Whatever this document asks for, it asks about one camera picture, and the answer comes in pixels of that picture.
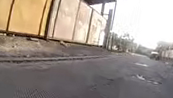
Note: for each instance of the distant trees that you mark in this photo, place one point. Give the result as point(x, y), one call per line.
point(122, 42)

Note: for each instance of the grey asphalt road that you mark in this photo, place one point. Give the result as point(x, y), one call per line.
point(102, 84)

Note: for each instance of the grey stone kerb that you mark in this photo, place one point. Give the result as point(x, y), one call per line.
point(49, 59)

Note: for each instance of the tall pole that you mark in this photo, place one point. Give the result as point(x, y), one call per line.
point(113, 19)

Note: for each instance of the dirt and rubble pavement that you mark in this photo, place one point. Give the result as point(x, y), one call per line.
point(24, 47)

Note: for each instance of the distant vehicle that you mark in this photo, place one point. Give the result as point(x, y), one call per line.
point(154, 55)

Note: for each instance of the pale wall with fence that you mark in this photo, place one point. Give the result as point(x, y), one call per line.
point(170, 52)

